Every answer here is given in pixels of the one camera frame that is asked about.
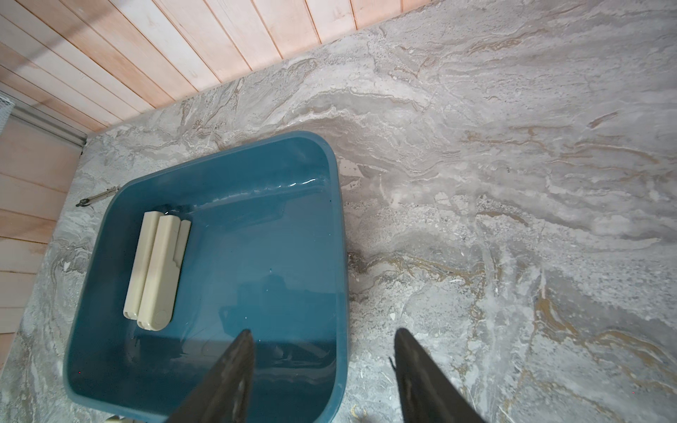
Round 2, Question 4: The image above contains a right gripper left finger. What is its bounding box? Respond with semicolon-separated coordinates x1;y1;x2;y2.
167;330;256;422

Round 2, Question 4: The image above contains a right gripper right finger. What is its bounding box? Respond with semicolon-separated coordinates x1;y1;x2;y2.
391;328;484;423

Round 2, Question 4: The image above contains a teal plastic storage box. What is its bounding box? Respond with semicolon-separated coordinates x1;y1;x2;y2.
63;131;348;422

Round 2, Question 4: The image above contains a dark pen on table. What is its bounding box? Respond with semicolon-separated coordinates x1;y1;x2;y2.
76;186;120;207

